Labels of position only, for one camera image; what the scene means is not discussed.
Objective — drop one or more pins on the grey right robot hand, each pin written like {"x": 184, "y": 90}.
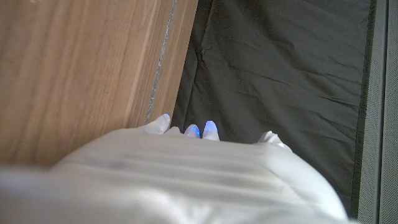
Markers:
{"x": 174, "y": 180}

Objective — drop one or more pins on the black backdrop cloth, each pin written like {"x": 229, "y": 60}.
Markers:
{"x": 280, "y": 77}

